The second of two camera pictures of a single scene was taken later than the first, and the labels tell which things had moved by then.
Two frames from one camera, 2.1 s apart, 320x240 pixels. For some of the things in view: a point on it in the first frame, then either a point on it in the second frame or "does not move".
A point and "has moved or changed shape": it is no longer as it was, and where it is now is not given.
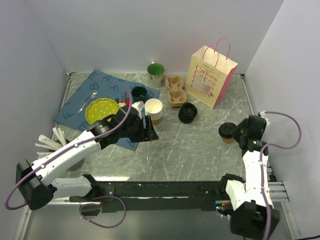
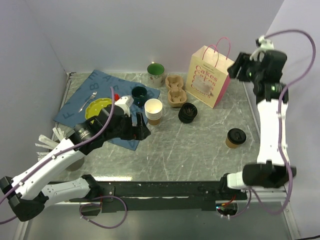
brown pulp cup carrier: (177, 95) does not move
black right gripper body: (240, 131) to (249, 69)
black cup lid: (225, 129) has moved or changed shape
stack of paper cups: (153, 108) does not move
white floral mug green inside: (155, 73) does not move
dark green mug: (139, 93) does not move
